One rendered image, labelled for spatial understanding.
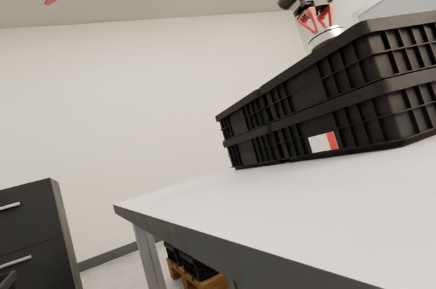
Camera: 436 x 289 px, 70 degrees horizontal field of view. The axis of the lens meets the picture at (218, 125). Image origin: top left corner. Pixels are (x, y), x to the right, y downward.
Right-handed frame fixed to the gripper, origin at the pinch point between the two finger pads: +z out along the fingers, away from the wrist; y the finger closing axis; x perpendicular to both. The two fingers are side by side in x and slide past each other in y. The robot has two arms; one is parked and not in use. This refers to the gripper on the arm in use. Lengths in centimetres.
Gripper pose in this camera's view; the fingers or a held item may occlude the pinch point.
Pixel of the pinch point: (323, 31)
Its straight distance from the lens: 100.1
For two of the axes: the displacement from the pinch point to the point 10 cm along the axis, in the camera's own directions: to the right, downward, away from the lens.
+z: 3.2, 9.3, -1.7
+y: -9.1, 2.5, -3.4
